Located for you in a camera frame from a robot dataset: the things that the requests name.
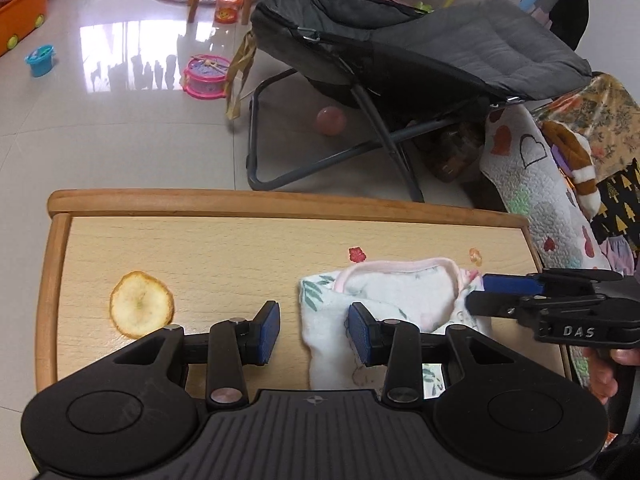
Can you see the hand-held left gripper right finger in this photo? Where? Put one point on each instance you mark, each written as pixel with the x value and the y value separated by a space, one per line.
pixel 360 332

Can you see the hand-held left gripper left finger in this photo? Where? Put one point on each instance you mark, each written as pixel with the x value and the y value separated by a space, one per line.
pixel 267 332

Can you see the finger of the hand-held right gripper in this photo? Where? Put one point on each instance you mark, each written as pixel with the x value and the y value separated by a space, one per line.
pixel 495 305
pixel 510 286

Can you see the floral baby shirt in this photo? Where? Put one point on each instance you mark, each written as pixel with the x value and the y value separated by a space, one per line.
pixel 400 290

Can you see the person's right hand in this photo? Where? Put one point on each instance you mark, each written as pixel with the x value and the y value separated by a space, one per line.
pixel 602 375

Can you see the lilac cloth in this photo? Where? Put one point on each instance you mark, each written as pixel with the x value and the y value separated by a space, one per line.
pixel 617 255

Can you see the quilted patchwork blanket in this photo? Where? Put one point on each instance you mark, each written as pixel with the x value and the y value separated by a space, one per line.
pixel 525 195

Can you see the black tree-print cloth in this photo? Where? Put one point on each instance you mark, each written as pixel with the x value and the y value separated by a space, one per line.
pixel 620 200

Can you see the round dried fruit slice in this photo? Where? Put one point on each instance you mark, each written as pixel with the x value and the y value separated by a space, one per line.
pixel 142 305

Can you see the brown glass jar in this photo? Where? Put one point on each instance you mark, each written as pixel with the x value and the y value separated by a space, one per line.
pixel 450 157

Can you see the brown and white plush toy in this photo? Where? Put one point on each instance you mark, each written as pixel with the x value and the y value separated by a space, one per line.
pixel 575 145

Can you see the yellow floral chair cover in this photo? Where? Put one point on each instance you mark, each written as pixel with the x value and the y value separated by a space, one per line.
pixel 610 110

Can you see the pink ball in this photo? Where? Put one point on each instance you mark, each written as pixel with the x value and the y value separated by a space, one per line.
pixel 331 121

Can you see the grey folding lounge chair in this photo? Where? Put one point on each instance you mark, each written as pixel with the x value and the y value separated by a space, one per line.
pixel 450 40

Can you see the pink round toy basket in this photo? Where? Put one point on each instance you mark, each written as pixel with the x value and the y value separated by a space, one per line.
pixel 205 80

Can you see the beige hanging ribbon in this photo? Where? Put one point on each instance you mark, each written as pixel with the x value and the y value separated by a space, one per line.
pixel 239 70

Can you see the black hanging garment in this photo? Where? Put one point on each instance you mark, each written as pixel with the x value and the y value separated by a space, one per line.
pixel 575 10

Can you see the orange toy cup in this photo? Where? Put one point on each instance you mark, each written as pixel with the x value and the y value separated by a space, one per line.
pixel 227 7

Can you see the blue toy bucket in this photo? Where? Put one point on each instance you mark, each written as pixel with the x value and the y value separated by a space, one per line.
pixel 40 62

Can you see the orange wheeled storage bin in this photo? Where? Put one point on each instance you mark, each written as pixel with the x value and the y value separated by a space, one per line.
pixel 20 15

